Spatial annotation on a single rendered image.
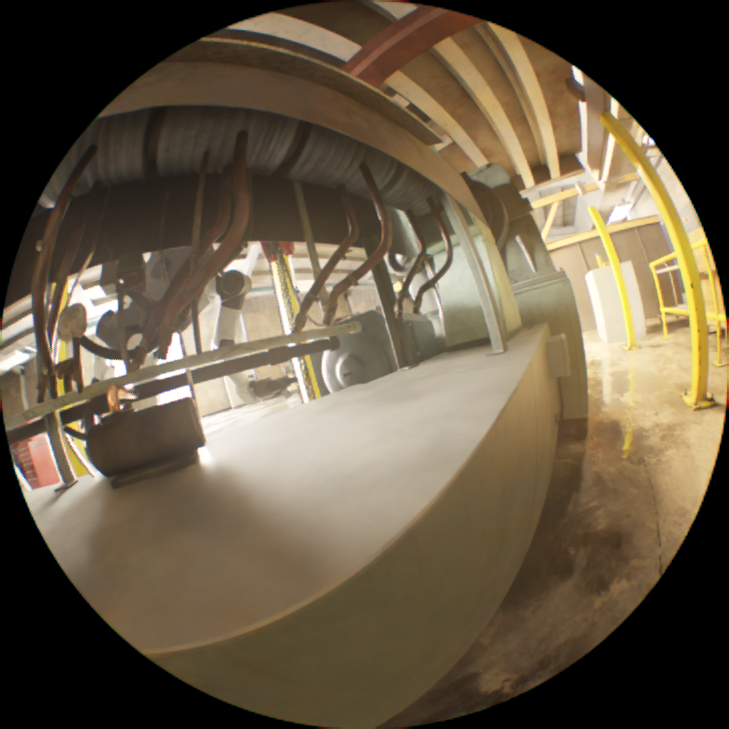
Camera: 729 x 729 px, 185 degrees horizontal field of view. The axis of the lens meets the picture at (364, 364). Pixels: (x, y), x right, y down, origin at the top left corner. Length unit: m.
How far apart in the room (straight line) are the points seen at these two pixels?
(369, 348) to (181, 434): 0.72
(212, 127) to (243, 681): 0.66
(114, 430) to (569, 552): 1.03
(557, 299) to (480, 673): 1.53
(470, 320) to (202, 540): 0.90
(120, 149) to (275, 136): 0.34
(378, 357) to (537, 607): 0.98
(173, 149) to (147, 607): 0.62
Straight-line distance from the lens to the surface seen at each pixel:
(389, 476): 0.16
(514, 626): 0.71
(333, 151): 0.64
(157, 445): 0.37
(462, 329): 0.90
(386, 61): 1.06
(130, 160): 0.61
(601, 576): 0.81
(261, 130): 0.58
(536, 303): 1.43
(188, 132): 0.57
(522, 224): 1.55
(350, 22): 1.40
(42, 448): 4.87
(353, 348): 0.91
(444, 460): 0.16
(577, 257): 5.49
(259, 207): 0.71
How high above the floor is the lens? 0.68
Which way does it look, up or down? 3 degrees down
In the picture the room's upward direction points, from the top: 15 degrees counter-clockwise
